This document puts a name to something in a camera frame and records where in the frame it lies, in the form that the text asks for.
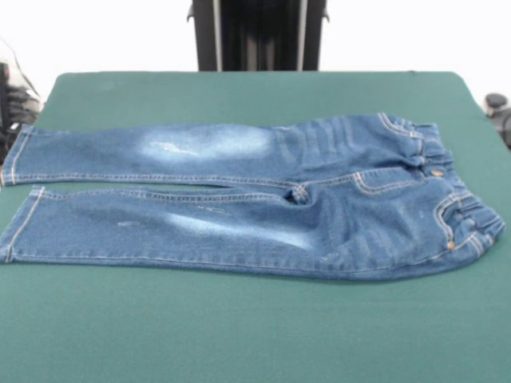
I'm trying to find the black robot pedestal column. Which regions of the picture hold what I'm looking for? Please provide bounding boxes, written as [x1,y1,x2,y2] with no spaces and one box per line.
[185,0,331,73]

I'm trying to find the narrow black device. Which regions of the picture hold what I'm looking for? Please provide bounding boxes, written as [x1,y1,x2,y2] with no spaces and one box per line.
[0,61,10,135]

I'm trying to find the dark green tablecloth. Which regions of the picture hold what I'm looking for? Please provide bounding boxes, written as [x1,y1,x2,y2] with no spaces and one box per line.
[0,70,511,383]

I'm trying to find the blue denim jeans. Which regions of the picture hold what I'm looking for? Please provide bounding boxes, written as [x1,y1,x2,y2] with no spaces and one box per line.
[0,113,506,282]

